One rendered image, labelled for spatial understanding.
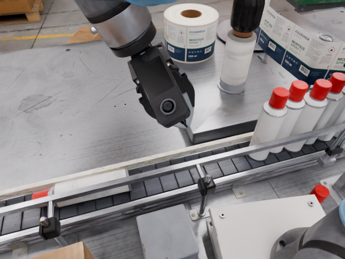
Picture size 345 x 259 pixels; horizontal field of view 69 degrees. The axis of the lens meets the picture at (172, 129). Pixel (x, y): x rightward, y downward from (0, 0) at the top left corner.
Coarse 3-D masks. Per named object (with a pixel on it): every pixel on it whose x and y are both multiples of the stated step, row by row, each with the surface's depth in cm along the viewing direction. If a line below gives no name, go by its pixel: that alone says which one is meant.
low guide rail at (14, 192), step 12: (252, 132) 66; (204, 144) 63; (216, 144) 64; (228, 144) 65; (156, 156) 61; (168, 156) 61; (180, 156) 63; (108, 168) 58; (120, 168) 59; (132, 168) 61; (48, 180) 56; (60, 180) 56; (0, 192) 54; (12, 192) 54; (24, 192) 55
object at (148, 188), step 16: (240, 144) 68; (320, 144) 68; (176, 160) 64; (224, 160) 64; (240, 160) 64; (272, 160) 64; (176, 176) 61; (192, 176) 61; (224, 176) 63; (128, 192) 59; (144, 192) 58; (160, 192) 58; (64, 208) 55; (80, 208) 55; (96, 208) 56; (0, 224) 53; (16, 224) 53; (32, 224) 53
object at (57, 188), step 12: (72, 180) 55; (84, 180) 54; (96, 180) 54; (108, 180) 54; (36, 192) 54; (48, 192) 53; (60, 192) 52; (108, 192) 55; (120, 192) 56; (60, 204) 53; (72, 204) 54
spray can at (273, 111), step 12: (276, 96) 50; (288, 96) 50; (264, 108) 54; (276, 108) 52; (264, 120) 55; (276, 120) 53; (264, 132) 57; (276, 132) 56; (252, 144) 62; (252, 156) 64; (264, 156) 63
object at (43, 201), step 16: (336, 128) 61; (256, 144) 57; (272, 144) 57; (192, 160) 54; (208, 160) 54; (128, 176) 51; (144, 176) 51; (160, 176) 53; (64, 192) 49; (80, 192) 49; (96, 192) 50; (0, 208) 47; (16, 208) 47; (32, 208) 48
